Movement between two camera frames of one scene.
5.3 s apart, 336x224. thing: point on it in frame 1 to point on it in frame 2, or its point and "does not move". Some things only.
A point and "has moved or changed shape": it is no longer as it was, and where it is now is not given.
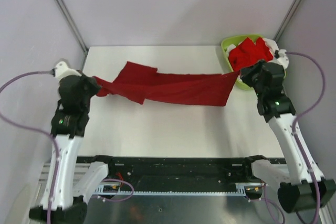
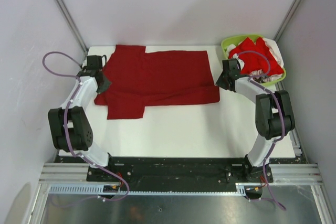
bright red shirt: [248, 53] does not move
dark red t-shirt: [143, 83] has moved or changed shape
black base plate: [176, 171] does not move
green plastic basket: [233, 40] does not move
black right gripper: [247, 72] to [220, 82]
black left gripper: [91, 82] to [106, 84]
